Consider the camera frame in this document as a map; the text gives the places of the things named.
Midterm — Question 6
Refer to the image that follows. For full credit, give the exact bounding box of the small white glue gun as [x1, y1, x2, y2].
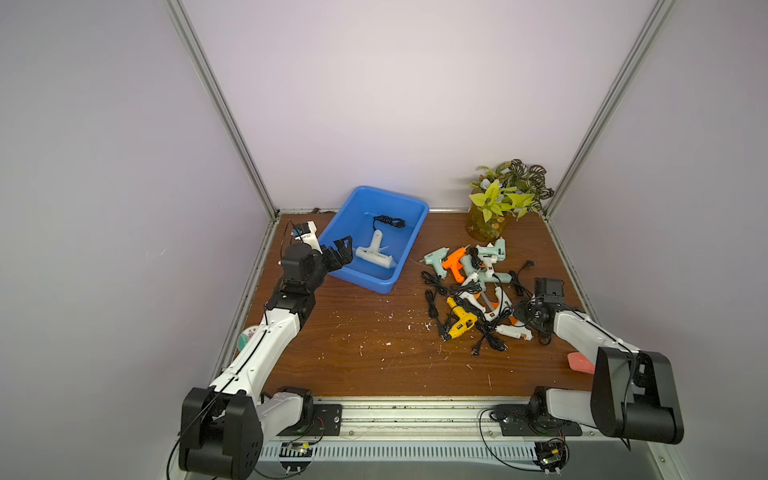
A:
[495, 324, 533, 341]

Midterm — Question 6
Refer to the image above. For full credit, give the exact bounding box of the large white glue gun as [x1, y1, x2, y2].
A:
[355, 229, 396, 269]

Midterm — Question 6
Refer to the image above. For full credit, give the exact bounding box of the white glue gun orange trigger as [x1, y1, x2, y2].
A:
[483, 285, 521, 329]

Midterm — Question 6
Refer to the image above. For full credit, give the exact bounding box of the yellow glue gun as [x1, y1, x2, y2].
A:
[442, 296, 478, 341]

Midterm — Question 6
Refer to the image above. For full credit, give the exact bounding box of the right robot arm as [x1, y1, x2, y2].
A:
[515, 278, 684, 445]

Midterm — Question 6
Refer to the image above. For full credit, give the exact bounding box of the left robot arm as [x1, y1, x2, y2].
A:
[175, 232, 353, 479]

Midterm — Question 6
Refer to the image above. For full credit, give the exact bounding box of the blue plastic storage box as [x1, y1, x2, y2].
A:
[319, 186, 429, 294]

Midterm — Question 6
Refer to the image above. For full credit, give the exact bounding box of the mint glue gun back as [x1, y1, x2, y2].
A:
[476, 237, 506, 262]

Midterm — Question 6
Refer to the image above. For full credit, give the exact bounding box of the mint glue gun with stick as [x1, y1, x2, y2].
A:
[464, 265, 512, 290]

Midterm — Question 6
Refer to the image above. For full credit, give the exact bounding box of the mint glue gun left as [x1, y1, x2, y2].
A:
[423, 247, 450, 280]

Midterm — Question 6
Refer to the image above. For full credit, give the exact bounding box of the pink plastic scoop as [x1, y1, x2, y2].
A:
[567, 352, 595, 375]

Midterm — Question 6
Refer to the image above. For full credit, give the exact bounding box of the round tape roll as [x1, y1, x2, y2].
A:
[236, 325, 261, 352]

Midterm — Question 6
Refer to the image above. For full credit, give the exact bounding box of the potted green plant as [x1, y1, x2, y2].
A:
[466, 159, 554, 242]

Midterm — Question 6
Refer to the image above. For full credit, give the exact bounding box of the right control board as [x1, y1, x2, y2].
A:
[534, 438, 570, 475]

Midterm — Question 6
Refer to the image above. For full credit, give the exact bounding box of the control board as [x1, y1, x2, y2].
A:
[278, 442, 315, 477]
[534, 438, 570, 475]

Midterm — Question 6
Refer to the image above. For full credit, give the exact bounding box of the left control board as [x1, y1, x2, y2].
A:
[278, 442, 315, 477]

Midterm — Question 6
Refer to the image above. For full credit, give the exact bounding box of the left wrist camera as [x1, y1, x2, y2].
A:
[292, 221, 321, 252]

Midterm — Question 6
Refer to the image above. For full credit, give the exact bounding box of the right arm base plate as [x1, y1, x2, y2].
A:
[489, 404, 583, 437]

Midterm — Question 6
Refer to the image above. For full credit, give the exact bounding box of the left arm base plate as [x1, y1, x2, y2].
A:
[280, 403, 343, 437]

